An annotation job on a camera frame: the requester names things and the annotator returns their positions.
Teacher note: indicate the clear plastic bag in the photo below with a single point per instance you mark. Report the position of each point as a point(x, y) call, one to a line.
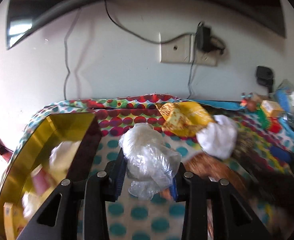
point(61, 158)

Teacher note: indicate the brown patterned sock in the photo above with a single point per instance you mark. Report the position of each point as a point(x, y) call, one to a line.
point(244, 148)

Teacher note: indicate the small yellow white carton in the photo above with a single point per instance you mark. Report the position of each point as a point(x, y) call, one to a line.
point(271, 109)

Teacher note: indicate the gold tin box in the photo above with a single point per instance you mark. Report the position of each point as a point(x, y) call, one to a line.
point(54, 129)

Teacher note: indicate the white sock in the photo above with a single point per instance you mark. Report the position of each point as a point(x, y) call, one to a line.
point(218, 139)

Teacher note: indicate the green red box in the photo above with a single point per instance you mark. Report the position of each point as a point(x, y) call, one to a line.
point(268, 123)

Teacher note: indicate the colourful polka dot cloth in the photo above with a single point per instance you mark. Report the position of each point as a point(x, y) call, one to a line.
point(160, 217)

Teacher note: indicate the white wall socket plate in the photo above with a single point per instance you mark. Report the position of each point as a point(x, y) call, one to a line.
point(181, 50)

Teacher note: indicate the dark red small box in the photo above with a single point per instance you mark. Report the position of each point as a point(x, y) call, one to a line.
point(42, 180)

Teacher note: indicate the yellow medicine box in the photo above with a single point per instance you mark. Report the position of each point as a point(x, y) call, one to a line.
point(14, 221)

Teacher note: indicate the brown oat snack bag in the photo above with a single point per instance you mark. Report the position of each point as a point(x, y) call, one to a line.
point(206, 166)

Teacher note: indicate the black power adapter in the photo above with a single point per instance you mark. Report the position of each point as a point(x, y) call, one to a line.
point(206, 42)

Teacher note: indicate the yellow cracker snack bag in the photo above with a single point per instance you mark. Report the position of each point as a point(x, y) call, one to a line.
point(184, 119)

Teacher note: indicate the black clamp mount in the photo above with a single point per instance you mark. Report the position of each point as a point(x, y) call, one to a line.
point(265, 77)

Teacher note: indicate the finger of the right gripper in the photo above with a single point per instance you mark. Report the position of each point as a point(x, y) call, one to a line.
point(280, 154)

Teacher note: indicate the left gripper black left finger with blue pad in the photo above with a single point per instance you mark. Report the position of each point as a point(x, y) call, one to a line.
point(57, 218)

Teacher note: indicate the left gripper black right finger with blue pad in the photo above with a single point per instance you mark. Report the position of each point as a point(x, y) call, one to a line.
point(232, 217)

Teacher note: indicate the clear bag blue contents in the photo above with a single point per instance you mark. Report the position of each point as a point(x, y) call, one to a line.
point(284, 95)

